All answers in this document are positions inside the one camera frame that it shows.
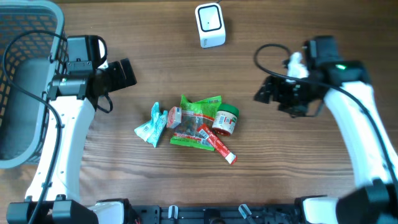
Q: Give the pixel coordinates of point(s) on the red stick sachet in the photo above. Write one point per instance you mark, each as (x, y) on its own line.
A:
(215, 141)

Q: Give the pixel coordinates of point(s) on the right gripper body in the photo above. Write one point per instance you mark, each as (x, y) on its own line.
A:
(295, 96)

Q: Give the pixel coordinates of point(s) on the teal snack packet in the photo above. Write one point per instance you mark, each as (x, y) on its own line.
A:
(151, 131)

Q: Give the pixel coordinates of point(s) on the green lid spice jar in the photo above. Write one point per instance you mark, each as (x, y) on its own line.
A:
(225, 120)

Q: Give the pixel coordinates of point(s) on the grey plastic mesh basket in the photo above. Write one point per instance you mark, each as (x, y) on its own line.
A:
(30, 56)

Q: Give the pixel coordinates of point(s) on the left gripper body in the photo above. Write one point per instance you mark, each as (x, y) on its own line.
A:
(114, 77)

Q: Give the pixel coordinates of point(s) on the green snack bag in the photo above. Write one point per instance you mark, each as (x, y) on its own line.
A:
(195, 114)

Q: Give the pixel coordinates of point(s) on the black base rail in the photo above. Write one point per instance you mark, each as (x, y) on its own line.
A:
(266, 214)

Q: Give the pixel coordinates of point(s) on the small red white packet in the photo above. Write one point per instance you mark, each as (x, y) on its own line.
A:
(174, 117)

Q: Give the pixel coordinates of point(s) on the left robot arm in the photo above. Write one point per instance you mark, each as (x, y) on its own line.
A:
(53, 196)

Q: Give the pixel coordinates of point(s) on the white barcode scanner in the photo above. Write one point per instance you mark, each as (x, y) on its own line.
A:
(210, 25)

